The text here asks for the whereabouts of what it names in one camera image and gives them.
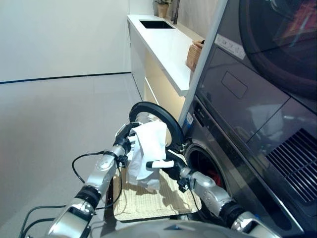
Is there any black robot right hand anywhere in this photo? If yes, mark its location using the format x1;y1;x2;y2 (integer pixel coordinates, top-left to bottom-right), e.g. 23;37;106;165
146;150;190;180

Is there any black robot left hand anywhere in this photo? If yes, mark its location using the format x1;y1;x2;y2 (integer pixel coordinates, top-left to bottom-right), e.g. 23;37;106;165
112;121;141;152

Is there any white garment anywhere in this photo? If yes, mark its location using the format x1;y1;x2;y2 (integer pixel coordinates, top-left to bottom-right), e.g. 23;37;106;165
127;120;168;191

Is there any orange-red garment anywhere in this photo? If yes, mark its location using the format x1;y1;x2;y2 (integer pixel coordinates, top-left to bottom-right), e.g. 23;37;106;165
207;169;222;185

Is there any round glass washing machine door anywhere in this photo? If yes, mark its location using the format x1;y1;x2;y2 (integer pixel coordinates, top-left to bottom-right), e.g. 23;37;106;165
128;101;185;156

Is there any grey front-load washing machine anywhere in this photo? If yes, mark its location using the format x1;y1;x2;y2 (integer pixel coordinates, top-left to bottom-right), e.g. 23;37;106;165
180;95;305;238

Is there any cream wicker laundry basket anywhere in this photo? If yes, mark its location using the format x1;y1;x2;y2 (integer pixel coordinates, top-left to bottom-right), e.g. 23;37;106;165
112;153;203;221

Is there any blue white barcode sticker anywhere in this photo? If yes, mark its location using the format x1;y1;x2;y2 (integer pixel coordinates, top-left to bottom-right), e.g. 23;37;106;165
184;113;194;129

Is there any grey robot torso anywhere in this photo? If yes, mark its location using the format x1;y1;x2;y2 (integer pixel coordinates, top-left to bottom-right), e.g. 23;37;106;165
99;219;251;238

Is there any white counter cabinet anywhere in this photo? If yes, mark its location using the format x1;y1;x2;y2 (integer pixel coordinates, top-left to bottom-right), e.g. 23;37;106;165
126;14;206;117

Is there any brown woven storage basket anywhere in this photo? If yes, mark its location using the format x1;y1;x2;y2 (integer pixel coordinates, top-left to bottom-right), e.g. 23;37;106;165
185;39;206;72

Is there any dark grey stacked dryer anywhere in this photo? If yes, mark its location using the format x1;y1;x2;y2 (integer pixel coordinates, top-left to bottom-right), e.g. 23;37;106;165
194;0;317;219

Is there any white cabinet side panel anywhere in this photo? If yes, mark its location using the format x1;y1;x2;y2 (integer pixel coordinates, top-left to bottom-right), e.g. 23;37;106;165
178;0;228;126

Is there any black inset sink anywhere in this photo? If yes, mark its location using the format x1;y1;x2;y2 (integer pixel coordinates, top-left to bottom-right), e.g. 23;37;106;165
138;19;177;29

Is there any white dryer label strip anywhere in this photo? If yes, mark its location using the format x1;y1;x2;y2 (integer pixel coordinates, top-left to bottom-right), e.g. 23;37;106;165
214;33;246;60

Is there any potted plant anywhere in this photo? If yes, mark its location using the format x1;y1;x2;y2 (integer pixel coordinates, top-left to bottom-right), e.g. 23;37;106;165
153;0;173;18

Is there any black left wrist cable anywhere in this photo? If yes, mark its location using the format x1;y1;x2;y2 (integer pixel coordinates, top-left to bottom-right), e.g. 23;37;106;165
18;151;124;238

